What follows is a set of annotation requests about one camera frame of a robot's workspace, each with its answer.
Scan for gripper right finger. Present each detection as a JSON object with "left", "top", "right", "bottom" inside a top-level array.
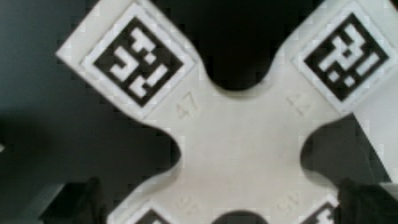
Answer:
[{"left": 334, "top": 179, "right": 398, "bottom": 224}]

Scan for white cross-shaped table base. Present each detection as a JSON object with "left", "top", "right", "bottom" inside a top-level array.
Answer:
[{"left": 57, "top": 0, "right": 398, "bottom": 224}]

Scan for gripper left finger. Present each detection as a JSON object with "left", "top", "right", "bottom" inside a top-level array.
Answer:
[{"left": 39, "top": 177, "right": 107, "bottom": 224}]

